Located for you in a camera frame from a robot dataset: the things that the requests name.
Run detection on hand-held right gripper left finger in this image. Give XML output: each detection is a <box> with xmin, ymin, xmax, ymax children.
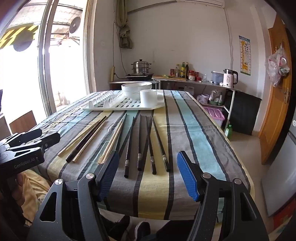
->
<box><xmin>26</xmin><ymin>151</ymin><xmax>121</xmax><ymax>241</ymax></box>

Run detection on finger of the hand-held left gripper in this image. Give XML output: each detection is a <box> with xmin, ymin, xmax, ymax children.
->
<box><xmin>6</xmin><ymin>128</ymin><xmax>43</xmax><ymax>145</ymax></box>
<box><xmin>7</xmin><ymin>132</ymin><xmax>61</xmax><ymax>153</ymax></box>

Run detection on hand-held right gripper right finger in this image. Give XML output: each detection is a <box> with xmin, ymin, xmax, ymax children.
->
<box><xmin>177</xmin><ymin>151</ymin><xmax>270</xmax><ymax>241</ymax></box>

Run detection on light wooden chopstick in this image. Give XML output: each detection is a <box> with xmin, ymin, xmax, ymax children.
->
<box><xmin>102</xmin><ymin>121</ymin><xmax>125</xmax><ymax>164</ymax></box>
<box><xmin>57</xmin><ymin>120</ymin><xmax>102</xmax><ymax>156</ymax></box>
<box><xmin>73</xmin><ymin>120</ymin><xmax>109</xmax><ymax>163</ymax></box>
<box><xmin>98</xmin><ymin>120</ymin><xmax>123</xmax><ymax>165</ymax></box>

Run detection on black chopstick silver band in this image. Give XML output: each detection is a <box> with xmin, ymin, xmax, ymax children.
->
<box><xmin>137</xmin><ymin>115</ymin><xmax>142</xmax><ymax>171</ymax></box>
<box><xmin>124</xmin><ymin>117</ymin><xmax>135</xmax><ymax>178</ymax></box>
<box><xmin>151</xmin><ymin>115</ymin><xmax>171</xmax><ymax>172</ymax></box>
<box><xmin>145</xmin><ymin>116</ymin><xmax>157</xmax><ymax>175</ymax></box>

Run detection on white utensil holder cup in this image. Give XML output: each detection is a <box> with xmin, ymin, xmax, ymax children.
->
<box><xmin>140</xmin><ymin>90</ymin><xmax>158</xmax><ymax>107</ymax></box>

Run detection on person's left hand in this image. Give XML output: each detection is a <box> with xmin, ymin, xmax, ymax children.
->
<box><xmin>14</xmin><ymin>173</ymin><xmax>29</xmax><ymax>194</ymax></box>

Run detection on brown wooden chair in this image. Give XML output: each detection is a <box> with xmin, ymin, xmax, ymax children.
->
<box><xmin>9</xmin><ymin>111</ymin><xmax>37</xmax><ymax>135</ymax></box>

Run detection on yellow cloth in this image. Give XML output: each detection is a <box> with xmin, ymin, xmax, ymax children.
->
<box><xmin>14</xmin><ymin>169</ymin><xmax>56</xmax><ymax>225</ymax></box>

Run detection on striped tablecloth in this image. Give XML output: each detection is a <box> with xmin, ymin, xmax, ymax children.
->
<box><xmin>30</xmin><ymin>89</ymin><xmax>256</xmax><ymax>241</ymax></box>

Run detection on green plastic bottle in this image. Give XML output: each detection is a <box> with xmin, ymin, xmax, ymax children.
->
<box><xmin>224</xmin><ymin>124</ymin><xmax>233</xmax><ymax>140</ymax></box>

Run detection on grey shoe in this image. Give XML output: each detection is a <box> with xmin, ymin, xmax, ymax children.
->
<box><xmin>134</xmin><ymin>221</ymin><xmax>151</xmax><ymax>241</ymax></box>

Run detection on storage box pink lid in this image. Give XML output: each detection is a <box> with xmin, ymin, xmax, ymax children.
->
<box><xmin>203</xmin><ymin>106</ymin><xmax>226</xmax><ymax>127</ymax></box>

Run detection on white plastic dish rack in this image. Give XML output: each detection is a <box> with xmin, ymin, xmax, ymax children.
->
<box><xmin>82</xmin><ymin>89</ymin><xmax>165</xmax><ymax>112</ymax></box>

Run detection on green white food bags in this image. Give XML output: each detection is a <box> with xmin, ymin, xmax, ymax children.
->
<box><xmin>209</xmin><ymin>89</ymin><xmax>223</xmax><ymax>106</ymax></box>

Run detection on black cabinet cover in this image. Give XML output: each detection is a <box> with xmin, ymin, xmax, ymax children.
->
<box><xmin>225</xmin><ymin>90</ymin><xmax>262</xmax><ymax>136</ymax></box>

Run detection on white bowl with black rim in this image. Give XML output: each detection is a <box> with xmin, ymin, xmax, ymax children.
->
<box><xmin>121</xmin><ymin>82</ymin><xmax>153</xmax><ymax>100</ymax></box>

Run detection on metal stove shelf table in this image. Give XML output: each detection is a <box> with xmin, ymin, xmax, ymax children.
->
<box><xmin>109</xmin><ymin>79</ymin><xmax>160</xmax><ymax>91</ymax></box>

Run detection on grey refrigerator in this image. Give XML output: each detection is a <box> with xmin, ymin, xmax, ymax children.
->
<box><xmin>261</xmin><ymin>130</ymin><xmax>296</xmax><ymax>217</ymax></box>

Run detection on long metal shelf table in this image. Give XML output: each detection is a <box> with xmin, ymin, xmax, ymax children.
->
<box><xmin>153</xmin><ymin>77</ymin><xmax>242</xmax><ymax>130</ymax></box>

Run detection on wooden cutting board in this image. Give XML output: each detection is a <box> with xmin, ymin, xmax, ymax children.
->
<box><xmin>153</xmin><ymin>75</ymin><xmax>186</xmax><ymax>81</ymax></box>

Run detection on black induction cooktop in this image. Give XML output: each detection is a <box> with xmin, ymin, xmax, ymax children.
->
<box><xmin>125</xmin><ymin>73</ymin><xmax>154</xmax><ymax>80</ymax></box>

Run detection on clear container blue lid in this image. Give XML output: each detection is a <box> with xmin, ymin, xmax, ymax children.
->
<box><xmin>211</xmin><ymin>71</ymin><xmax>224</xmax><ymax>84</ymax></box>

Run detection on white electric kettle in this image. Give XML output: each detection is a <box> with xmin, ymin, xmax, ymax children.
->
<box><xmin>222</xmin><ymin>69</ymin><xmax>238</xmax><ymax>88</ymax></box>

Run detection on wooden door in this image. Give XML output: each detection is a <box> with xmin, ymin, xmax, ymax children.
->
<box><xmin>259</xmin><ymin>14</ymin><xmax>292</xmax><ymax>165</ymax></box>

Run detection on stainless steel steamer pot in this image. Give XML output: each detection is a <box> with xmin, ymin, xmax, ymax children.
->
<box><xmin>131</xmin><ymin>60</ymin><xmax>152</xmax><ymax>75</ymax></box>

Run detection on outdoor fan unit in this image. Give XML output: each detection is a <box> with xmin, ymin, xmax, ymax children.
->
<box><xmin>69</xmin><ymin>17</ymin><xmax>81</xmax><ymax>35</ymax></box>

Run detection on green hanging cloth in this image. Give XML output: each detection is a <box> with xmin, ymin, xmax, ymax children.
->
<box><xmin>116</xmin><ymin>0</ymin><xmax>133</xmax><ymax>49</ymax></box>

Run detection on hanging plastic bags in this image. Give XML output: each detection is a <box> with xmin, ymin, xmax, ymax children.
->
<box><xmin>268</xmin><ymin>43</ymin><xmax>290</xmax><ymax>87</ymax></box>

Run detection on sliding glass door frame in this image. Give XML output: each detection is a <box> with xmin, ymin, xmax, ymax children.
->
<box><xmin>38</xmin><ymin>0</ymin><xmax>96</xmax><ymax>114</ymax></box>

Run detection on giraffe wall poster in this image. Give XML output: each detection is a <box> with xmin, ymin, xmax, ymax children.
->
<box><xmin>239</xmin><ymin>35</ymin><xmax>252</xmax><ymax>76</ymax></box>

